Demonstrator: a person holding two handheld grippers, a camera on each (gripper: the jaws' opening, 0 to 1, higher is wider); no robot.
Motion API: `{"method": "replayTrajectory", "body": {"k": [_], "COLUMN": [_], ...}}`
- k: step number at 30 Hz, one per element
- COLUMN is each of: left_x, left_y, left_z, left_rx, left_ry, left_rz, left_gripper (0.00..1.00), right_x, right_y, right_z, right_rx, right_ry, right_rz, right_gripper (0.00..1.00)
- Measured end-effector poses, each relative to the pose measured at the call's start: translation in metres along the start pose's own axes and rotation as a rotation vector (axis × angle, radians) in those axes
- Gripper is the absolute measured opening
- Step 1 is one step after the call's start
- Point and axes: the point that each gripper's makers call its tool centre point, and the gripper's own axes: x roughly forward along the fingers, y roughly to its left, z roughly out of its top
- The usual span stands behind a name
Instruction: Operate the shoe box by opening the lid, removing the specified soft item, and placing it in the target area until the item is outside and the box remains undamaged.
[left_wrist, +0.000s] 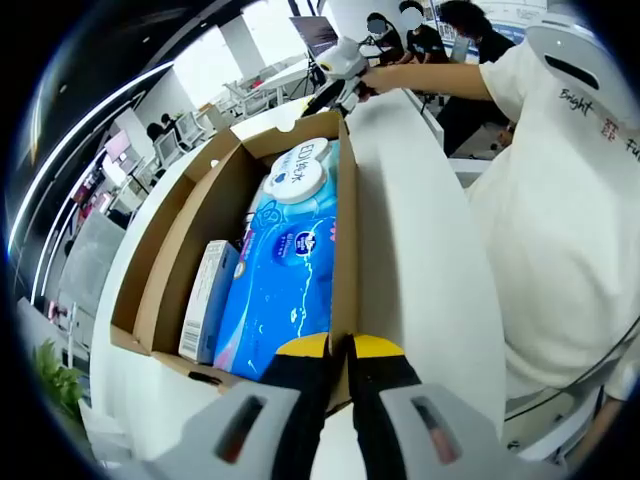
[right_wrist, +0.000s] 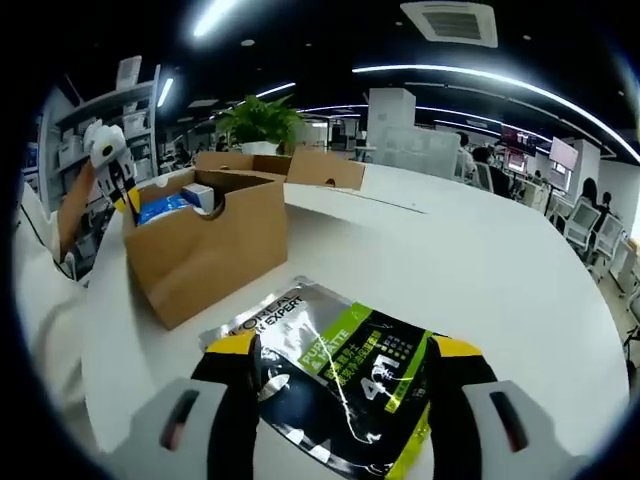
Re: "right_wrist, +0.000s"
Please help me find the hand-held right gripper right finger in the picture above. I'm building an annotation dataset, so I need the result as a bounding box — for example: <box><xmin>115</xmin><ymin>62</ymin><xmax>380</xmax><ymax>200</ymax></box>
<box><xmin>428</xmin><ymin>334</ymin><xmax>587</xmax><ymax>480</ymax></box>

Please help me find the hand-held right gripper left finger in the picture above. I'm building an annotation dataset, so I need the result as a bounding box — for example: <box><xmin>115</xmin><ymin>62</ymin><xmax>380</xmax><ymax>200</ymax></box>
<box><xmin>102</xmin><ymin>331</ymin><xmax>262</xmax><ymax>480</ymax></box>

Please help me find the blue tissue pack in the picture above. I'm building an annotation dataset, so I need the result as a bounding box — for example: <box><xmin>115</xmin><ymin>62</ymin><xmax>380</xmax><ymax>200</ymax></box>
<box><xmin>137</xmin><ymin>196</ymin><xmax>199</xmax><ymax>229</ymax></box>

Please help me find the white blue small carton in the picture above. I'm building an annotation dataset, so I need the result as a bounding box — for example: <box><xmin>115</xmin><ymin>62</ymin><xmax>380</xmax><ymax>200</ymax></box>
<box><xmin>180</xmin><ymin>183</ymin><xmax>221</xmax><ymax>214</ymax></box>

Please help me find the silver green soft item pouch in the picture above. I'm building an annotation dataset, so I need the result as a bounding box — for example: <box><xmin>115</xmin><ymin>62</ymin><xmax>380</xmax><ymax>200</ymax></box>
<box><xmin>198</xmin><ymin>275</ymin><xmax>436</xmax><ymax>480</ymax></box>

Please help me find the brown cardboard shoe box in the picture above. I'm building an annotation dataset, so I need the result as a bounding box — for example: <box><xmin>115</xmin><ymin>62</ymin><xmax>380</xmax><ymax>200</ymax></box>
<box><xmin>122</xmin><ymin>151</ymin><xmax>367</xmax><ymax>331</ymax></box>

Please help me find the white storage box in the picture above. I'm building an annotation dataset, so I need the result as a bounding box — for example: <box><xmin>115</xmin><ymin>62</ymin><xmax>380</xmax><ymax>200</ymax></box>
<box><xmin>117</xmin><ymin>55</ymin><xmax>143</xmax><ymax>91</ymax></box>

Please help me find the grey storage shelf rack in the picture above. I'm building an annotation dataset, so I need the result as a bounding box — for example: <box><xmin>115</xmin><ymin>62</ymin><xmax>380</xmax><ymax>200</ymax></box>
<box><xmin>49</xmin><ymin>64</ymin><xmax>162</xmax><ymax>194</ymax></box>

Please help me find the potted green plant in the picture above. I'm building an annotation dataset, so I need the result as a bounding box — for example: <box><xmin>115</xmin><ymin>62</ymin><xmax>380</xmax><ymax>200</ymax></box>
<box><xmin>214</xmin><ymin>95</ymin><xmax>306</xmax><ymax>156</ymax></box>

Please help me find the wide ceiling light strip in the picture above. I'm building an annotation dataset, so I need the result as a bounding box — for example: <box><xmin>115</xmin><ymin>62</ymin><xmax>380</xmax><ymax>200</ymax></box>
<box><xmin>192</xmin><ymin>0</ymin><xmax>241</xmax><ymax>39</ymax></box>

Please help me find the white office chair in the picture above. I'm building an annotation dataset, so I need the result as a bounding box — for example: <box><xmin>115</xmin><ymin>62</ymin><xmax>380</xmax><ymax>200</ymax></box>
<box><xmin>592</xmin><ymin>213</ymin><xmax>626</xmax><ymax>269</ymax></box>
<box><xmin>567</xmin><ymin>202</ymin><xmax>601</xmax><ymax>257</ymax></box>

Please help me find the frosted desk partition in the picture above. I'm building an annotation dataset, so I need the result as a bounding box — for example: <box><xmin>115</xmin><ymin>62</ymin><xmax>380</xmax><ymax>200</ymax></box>
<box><xmin>382</xmin><ymin>124</ymin><xmax>461</xmax><ymax>180</ymax></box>

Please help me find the small pink monitor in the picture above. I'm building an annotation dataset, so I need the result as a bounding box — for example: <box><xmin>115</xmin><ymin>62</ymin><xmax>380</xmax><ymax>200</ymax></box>
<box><xmin>549</xmin><ymin>137</ymin><xmax>579</xmax><ymax>169</ymax></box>

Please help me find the thin ceiling light strip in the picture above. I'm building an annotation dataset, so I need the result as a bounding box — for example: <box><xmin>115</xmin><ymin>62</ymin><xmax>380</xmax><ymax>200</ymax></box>
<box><xmin>352</xmin><ymin>64</ymin><xmax>640</xmax><ymax>164</ymax></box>

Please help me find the ceiling air conditioner vent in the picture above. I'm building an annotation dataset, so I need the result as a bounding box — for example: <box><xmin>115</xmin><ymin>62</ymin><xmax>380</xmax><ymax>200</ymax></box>
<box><xmin>399</xmin><ymin>1</ymin><xmax>500</xmax><ymax>49</ymax></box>

